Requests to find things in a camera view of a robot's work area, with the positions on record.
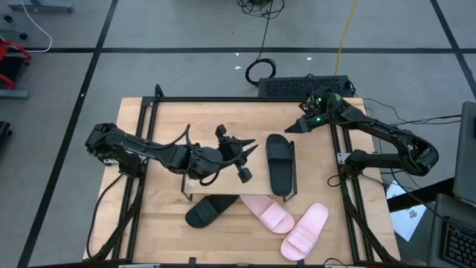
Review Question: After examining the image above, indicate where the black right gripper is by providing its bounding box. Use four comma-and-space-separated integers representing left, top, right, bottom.
284, 92, 343, 134

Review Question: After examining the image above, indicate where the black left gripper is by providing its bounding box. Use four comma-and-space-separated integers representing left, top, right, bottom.
187, 124, 259, 184

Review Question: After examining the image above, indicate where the black slide sandal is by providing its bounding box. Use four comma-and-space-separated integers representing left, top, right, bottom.
184, 194, 239, 229
265, 133, 295, 197

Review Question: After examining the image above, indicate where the pink slide sandal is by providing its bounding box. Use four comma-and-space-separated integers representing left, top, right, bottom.
280, 202, 330, 262
239, 194, 296, 235

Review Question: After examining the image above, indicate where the black desk bar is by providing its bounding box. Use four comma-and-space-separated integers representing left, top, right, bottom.
386, 177, 455, 213

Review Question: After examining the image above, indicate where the white paper sheet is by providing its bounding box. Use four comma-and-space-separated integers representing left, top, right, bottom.
385, 181, 428, 242

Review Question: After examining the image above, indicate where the grey laptop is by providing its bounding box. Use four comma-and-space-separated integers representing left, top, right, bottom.
426, 100, 476, 268

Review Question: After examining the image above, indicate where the grey metal base bar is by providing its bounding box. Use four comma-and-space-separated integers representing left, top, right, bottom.
0, 89, 30, 100
7, 1, 74, 13

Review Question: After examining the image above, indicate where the black equipment base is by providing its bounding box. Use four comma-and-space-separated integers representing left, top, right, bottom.
0, 121, 13, 147

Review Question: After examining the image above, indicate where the wooden shelf with black frame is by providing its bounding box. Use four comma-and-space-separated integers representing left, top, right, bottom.
181, 138, 299, 203

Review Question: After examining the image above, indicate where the black aluminium table frame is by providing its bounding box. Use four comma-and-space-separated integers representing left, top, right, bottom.
86, 83, 399, 267

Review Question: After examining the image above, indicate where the black coiled floor cable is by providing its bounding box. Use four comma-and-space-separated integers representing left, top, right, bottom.
244, 14, 278, 87

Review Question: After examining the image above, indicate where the yellow floor cable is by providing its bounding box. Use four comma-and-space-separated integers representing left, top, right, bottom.
333, 0, 360, 77

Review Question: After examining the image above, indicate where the black cable tangle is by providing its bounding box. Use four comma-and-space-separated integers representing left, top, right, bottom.
236, 0, 286, 20

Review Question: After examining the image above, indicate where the white floor cable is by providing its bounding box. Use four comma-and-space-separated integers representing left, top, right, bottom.
18, 0, 54, 53

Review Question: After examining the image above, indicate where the red tubular cart frame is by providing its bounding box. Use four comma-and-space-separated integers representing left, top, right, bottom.
0, 39, 33, 90

